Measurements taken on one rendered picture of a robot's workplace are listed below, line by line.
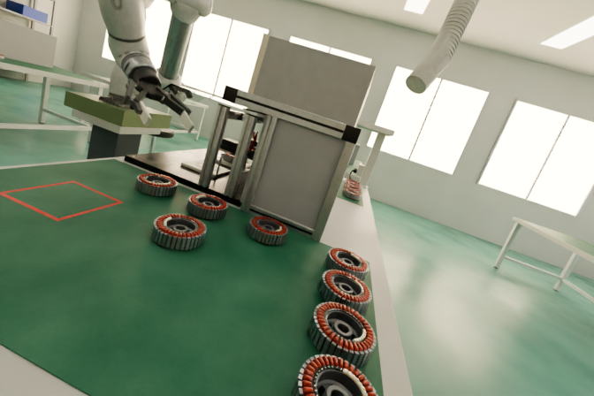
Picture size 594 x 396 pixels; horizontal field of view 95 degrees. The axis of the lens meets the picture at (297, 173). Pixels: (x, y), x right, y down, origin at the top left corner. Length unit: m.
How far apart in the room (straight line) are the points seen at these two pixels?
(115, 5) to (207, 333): 0.83
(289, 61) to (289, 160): 0.34
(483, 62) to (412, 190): 2.64
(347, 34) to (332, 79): 5.16
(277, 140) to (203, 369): 0.62
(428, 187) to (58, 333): 5.84
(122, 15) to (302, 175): 0.67
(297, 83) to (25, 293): 0.80
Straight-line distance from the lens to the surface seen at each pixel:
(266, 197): 0.89
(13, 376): 0.46
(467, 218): 6.35
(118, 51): 1.05
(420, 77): 2.14
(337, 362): 0.47
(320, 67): 0.96
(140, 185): 0.89
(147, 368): 0.45
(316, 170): 0.84
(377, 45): 6.03
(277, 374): 0.47
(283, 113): 0.84
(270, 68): 1.00
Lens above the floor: 1.09
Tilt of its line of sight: 11 degrees down
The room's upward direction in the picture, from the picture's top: 18 degrees clockwise
